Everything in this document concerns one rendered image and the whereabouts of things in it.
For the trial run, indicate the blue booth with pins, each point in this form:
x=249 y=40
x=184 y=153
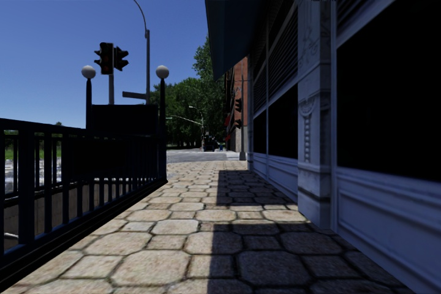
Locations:
x=208 y=142

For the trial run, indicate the grey street lamp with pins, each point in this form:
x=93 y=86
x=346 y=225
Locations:
x=201 y=121

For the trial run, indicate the traffic light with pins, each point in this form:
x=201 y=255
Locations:
x=107 y=58
x=241 y=110

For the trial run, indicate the trees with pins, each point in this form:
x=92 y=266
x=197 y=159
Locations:
x=191 y=106

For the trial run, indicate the red brick building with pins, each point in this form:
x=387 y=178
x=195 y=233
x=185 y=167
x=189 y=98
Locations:
x=239 y=84

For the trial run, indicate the pale stone building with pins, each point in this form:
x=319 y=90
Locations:
x=352 y=110

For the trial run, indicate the dark stairway railing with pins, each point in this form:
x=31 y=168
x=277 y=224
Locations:
x=29 y=176

